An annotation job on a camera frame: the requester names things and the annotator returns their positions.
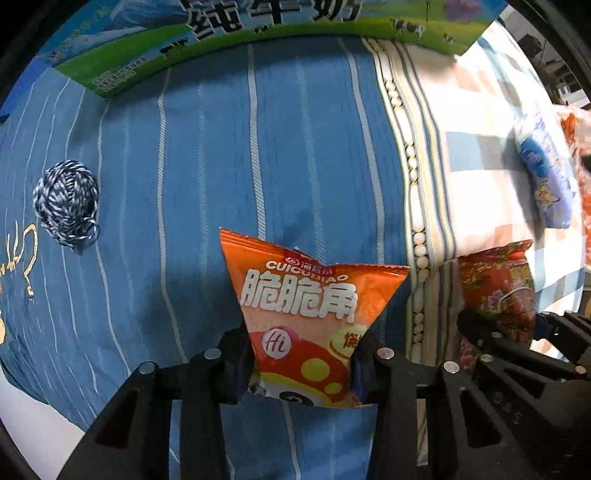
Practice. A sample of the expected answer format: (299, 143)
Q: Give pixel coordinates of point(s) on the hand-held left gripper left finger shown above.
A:
(229, 369)

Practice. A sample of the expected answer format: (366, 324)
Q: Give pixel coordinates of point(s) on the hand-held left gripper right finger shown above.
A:
(365, 369)

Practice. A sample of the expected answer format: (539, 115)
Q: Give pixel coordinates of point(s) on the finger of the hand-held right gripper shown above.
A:
(531, 371)
(569, 333)

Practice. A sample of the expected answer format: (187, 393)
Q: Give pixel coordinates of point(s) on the red floral snack packet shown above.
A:
(503, 286)

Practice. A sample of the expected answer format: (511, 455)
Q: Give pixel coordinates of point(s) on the blue and white snack packet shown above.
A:
(545, 170)

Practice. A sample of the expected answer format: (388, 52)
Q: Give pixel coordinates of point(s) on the orange and white snack packet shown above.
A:
(570, 130)

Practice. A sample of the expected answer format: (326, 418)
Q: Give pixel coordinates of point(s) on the blue striped bed sheet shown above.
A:
(231, 161)

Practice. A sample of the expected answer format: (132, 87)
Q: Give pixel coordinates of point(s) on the checked pastel quilt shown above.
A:
(480, 138)

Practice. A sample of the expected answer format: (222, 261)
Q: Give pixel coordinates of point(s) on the blue and white yarn ball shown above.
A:
(67, 194)

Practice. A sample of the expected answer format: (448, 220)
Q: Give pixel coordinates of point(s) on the green and blue milk carton box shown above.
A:
(277, 27)

